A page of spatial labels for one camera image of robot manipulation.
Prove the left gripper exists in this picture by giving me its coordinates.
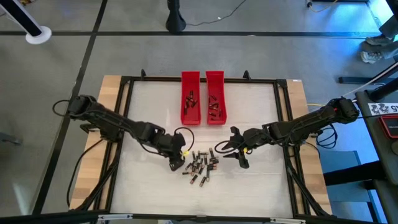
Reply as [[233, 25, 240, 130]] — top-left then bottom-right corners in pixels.
[[154, 127, 187, 172]]

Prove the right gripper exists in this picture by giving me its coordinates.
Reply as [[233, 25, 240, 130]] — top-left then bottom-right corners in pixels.
[[223, 126, 269, 169]]

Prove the red plastic bin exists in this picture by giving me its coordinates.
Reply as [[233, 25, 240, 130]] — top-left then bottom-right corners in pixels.
[[180, 71, 202, 126], [205, 70, 228, 126]]

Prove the black floor beam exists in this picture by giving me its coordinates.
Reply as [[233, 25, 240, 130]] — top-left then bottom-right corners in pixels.
[[323, 160, 389, 187]]

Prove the black floor stand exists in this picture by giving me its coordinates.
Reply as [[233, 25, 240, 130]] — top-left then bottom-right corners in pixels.
[[165, 0, 187, 34]]

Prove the black stand foot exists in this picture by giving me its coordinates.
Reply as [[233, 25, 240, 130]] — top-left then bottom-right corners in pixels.
[[338, 60, 398, 85]]

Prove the dark side table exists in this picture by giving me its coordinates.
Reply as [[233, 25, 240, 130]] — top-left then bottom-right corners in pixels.
[[355, 88, 398, 224]]

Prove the white printed label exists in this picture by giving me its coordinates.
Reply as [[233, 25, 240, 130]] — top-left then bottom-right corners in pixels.
[[368, 102, 398, 117]]

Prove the red-edged black device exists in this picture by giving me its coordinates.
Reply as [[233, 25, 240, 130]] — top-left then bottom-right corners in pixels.
[[379, 114, 398, 139]]

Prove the person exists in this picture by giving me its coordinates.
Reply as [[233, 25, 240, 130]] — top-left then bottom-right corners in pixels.
[[360, 18, 398, 65]]

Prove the dark pole with white base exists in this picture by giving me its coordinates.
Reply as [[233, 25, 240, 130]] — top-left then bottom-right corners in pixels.
[[0, 0, 53, 45]]

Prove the silver metal bracket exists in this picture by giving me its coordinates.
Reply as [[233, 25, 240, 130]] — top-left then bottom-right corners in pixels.
[[97, 213, 134, 222], [269, 217, 307, 224]]

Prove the black metal table frame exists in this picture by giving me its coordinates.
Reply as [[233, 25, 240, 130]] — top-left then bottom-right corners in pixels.
[[70, 68, 335, 224]]

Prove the white cable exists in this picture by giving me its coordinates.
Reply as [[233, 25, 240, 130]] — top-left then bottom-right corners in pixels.
[[307, 62, 398, 108]]

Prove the black cable bundle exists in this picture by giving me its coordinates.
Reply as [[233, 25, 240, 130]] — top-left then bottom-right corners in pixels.
[[315, 114, 366, 150]]

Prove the long black arm cable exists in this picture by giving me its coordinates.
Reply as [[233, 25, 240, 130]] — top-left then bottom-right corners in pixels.
[[66, 139, 105, 208]]

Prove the thin black floor cable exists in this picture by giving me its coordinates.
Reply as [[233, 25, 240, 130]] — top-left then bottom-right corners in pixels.
[[185, 0, 249, 27]]

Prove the beige floor cable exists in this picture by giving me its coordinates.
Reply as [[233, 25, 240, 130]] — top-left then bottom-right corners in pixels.
[[306, 0, 340, 14]]

